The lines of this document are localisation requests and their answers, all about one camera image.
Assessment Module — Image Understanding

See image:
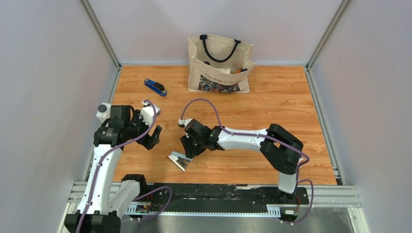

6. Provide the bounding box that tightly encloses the light blue white stapler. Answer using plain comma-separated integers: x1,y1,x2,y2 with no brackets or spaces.
168,151,192,172

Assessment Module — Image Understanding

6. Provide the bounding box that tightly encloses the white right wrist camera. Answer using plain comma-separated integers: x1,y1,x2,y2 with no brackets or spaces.
178,118,192,128

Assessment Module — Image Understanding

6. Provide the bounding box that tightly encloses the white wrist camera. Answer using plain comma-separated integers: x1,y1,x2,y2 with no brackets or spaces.
140,100,161,126
178,118,192,128

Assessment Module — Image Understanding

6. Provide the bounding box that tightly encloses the blue black stapler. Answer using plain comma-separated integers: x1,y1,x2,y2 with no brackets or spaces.
144,79,167,97

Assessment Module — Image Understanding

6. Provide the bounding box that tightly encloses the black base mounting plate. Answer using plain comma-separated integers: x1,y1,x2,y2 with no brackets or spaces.
140,183,310,214

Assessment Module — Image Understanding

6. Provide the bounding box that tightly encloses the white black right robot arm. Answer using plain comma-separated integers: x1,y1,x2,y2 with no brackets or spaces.
178,118,304,203

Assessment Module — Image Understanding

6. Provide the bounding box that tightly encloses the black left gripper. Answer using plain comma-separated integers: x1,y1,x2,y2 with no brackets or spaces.
124,110,161,150

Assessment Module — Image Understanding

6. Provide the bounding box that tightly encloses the aluminium frame rail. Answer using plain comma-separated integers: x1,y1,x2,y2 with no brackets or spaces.
61,181,370,233

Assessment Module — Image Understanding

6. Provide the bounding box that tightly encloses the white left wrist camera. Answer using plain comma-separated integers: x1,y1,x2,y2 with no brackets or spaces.
140,100,161,126

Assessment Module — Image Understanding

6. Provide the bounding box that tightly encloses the beige canvas tote bag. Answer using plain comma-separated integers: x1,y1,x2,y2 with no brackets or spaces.
187,34,257,93

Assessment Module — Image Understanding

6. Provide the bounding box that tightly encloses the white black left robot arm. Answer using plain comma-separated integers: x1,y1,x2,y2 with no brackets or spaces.
64,100,162,233

